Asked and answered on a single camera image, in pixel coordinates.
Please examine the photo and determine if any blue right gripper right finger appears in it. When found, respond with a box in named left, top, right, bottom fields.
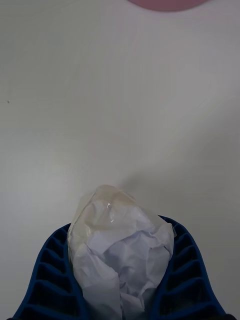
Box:
left=149, top=214, right=234, bottom=320

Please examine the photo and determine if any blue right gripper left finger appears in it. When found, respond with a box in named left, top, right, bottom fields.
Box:
left=6, top=222, right=87, bottom=320

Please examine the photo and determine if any white paper ball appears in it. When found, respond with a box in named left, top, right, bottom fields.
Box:
left=66, top=184, right=175, bottom=320

